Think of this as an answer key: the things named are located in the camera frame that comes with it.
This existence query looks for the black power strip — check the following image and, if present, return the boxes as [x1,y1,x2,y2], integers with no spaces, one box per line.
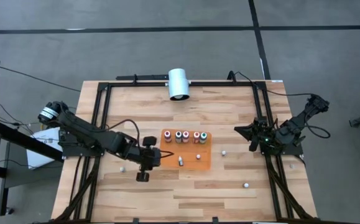
[116,73,170,81]

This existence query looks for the white paper sheet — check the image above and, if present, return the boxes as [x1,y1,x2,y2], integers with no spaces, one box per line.
[26,126,64,170]

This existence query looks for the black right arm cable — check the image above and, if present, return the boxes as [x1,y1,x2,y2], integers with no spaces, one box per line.
[228,70,316,98]

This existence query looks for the black desk frame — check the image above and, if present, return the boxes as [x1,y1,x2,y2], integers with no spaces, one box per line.
[0,118,64,217]

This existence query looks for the translucent orange plastic tray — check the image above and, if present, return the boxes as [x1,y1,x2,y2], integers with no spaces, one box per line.
[160,128,213,171]

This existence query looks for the black aluminium table frame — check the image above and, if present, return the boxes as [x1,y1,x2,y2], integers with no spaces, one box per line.
[50,79,319,224]

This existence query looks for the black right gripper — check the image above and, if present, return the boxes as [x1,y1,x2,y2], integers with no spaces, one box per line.
[233,117,279,154]

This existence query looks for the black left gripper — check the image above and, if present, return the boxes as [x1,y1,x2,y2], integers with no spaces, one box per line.
[134,136,163,184]

